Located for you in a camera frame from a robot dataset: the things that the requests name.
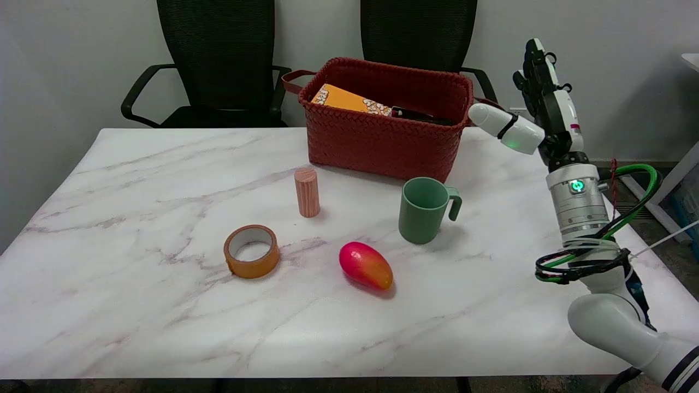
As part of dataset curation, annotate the thin white cable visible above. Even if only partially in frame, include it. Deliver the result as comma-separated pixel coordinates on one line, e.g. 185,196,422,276
628,220,699,259

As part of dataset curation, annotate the white desk frame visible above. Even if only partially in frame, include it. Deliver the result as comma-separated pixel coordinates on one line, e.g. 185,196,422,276
617,53,699,245

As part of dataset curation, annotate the green robot cable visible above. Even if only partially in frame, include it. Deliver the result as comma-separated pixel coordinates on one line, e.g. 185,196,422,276
538,164,663,283

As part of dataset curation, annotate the black mesh office chair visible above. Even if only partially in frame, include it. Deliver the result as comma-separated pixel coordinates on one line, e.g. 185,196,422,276
121,0,293,129
360,0,499,104

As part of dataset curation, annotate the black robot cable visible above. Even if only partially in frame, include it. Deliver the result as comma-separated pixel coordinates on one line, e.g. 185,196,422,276
535,166,664,284

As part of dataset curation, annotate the blue object under desk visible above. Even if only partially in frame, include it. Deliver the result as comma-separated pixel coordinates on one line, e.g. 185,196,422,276
671,177,699,243

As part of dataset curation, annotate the orange tape roll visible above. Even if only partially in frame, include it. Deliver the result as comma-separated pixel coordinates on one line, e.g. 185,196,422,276
223,224,281,279

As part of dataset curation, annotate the wooden cylinder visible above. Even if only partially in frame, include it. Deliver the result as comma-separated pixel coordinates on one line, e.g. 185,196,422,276
294,168,321,218

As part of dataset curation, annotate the black object in basket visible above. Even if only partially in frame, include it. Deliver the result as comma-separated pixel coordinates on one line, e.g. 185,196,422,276
391,106,455,126

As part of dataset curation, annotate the red woven basket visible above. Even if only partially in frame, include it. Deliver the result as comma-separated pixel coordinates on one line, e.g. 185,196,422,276
281,57,502,183

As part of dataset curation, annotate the yellow popcorn box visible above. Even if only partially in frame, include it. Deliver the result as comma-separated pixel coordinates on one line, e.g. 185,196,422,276
310,84,393,117

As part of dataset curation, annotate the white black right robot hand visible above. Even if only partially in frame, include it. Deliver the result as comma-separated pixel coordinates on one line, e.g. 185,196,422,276
469,38,591,171

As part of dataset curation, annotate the red yellow mango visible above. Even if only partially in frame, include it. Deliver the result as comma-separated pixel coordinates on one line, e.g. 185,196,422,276
339,241,394,291

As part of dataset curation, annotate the green plastic mug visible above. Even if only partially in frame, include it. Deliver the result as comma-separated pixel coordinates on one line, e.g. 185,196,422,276
398,177,463,245

